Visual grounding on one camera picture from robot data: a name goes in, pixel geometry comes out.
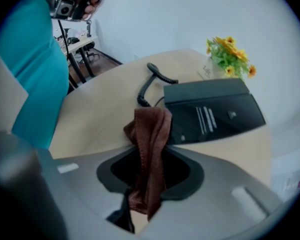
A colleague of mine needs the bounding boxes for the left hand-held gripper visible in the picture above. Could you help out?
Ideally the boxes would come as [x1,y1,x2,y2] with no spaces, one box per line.
[49,0,111,20]

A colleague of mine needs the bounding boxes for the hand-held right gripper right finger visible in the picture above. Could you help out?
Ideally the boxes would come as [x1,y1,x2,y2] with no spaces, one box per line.
[139,146,287,240]

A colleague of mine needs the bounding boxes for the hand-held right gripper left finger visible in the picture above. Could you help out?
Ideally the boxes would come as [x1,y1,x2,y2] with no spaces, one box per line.
[36,145,141,240]

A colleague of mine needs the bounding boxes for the brown cloth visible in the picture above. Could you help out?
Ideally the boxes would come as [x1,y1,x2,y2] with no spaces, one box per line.
[123,107,175,222]

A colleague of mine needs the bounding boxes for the black desk telephone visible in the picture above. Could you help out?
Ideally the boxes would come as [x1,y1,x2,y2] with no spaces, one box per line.
[163,78,267,146]

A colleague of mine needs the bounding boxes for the person's left hand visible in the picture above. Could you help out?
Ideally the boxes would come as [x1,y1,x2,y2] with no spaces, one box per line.
[81,0,103,20]

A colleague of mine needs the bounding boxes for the black mesh office chair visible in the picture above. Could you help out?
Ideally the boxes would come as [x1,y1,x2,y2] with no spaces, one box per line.
[83,19,101,63]

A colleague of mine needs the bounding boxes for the white desk black legs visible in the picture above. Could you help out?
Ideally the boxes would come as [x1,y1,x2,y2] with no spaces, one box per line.
[53,35,99,89]

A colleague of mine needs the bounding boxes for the person's teal shirt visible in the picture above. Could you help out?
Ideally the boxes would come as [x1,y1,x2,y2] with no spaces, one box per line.
[0,0,71,150]

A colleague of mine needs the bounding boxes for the yellow flowers in white pot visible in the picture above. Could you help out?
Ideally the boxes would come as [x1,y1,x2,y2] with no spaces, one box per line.
[197,35,257,82]

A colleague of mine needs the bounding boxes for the small black camera box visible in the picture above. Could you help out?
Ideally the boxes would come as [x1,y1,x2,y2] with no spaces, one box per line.
[50,0,75,19]

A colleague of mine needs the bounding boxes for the black hanging cable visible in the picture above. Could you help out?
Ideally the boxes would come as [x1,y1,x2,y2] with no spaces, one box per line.
[56,18,72,62]

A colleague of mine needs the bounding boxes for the black cord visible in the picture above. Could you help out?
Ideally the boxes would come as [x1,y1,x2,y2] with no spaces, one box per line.
[136,62,179,108]

